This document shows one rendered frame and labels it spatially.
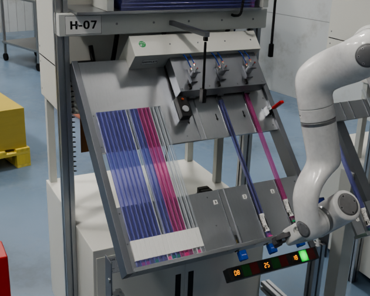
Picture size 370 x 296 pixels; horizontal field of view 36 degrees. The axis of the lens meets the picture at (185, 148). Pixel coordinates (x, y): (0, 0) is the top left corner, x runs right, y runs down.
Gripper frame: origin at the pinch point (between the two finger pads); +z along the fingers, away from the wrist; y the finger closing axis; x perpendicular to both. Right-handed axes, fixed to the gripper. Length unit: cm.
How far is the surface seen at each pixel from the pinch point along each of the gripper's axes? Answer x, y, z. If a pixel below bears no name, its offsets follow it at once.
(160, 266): 2.5, -38.9, 8.4
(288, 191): 17.6, 13.8, 10.2
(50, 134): 76, -47, 67
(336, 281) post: -14, 42, 40
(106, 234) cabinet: 24, -41, 46
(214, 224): 11.6, -17.2, 10.2
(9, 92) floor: 284, 2, 400
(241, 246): 2.5, -11.5, 8.1
